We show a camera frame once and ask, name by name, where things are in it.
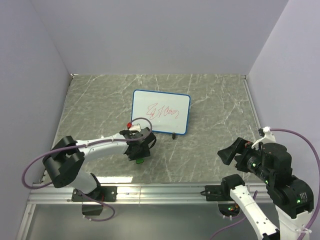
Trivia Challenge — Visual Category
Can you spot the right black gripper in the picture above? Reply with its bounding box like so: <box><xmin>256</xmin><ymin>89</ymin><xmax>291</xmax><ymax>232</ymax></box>
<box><xmin>216</xmin><ymin>134</ymin><xmax>273</xmax><ymax>181</ymax></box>

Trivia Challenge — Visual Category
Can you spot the blue framed whiteboard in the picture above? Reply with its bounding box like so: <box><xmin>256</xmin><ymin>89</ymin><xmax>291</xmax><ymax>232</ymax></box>
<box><xmin>131</xmin><ymin>89</ymin><xmax>191</xmax><ymax>135</ymax></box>

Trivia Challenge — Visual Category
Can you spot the green whiteboard eraser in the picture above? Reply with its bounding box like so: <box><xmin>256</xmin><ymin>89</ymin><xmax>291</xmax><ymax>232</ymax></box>
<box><xmin>135</xmin><ymin>158</ymin><xmax>144</xmax><ymax>164</ymax></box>

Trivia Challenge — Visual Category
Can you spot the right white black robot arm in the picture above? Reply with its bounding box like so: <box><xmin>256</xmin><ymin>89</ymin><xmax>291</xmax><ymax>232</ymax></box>
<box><xmin>217</xmin><ymin>137</ymin><xmax>314</xmax><ymax>240</ymax></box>

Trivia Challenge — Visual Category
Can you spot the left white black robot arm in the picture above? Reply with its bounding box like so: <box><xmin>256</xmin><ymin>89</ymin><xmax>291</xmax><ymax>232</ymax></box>
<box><xmin>42</xmin><ymin>127</ymin><xmax>157</xmax><ymax>201</ymax></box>

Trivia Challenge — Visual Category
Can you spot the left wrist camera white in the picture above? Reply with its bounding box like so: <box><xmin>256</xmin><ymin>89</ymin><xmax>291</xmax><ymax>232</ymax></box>
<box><xmin>126</xmin><ymin>122</ymin><xmax>141</xmax><ymax>132</ymax></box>

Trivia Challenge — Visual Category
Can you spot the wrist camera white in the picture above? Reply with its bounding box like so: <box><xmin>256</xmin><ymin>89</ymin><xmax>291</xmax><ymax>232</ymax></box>
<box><xmin>251</xmin><ymin>126</ymin><xmax>276</xmax><ymax>149</ymax></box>
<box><xmin>126</xmin><ymin>122</ymin><xmax>141</xmax><ymax>132</ymax></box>

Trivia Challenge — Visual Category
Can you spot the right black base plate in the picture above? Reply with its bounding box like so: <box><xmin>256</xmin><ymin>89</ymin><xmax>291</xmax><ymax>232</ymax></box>
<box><xmin>200</xmin><ymin>184</ymin><xmax>238</xmax><ymax>202</ymax></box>

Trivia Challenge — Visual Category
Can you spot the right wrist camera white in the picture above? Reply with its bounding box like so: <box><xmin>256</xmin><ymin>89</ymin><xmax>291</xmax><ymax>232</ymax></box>
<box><xmin>251</xmin><ymin>126</ymin><xmax>276</xmax><ymax>149</ymax></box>

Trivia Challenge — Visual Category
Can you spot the aluminium mounting rail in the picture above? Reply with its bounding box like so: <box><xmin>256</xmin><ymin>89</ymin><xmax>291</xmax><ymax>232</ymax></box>
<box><xmin>26</xmin><ymin>182</ymin><xmax>271</xmax><ymax>206</ymax></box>

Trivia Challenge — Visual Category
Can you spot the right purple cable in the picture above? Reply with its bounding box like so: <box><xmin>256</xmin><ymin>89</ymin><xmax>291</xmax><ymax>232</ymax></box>
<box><xmin>208</xmin><ymin>127</ymin><xmax>320</xmax><ymax>240</ymax></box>

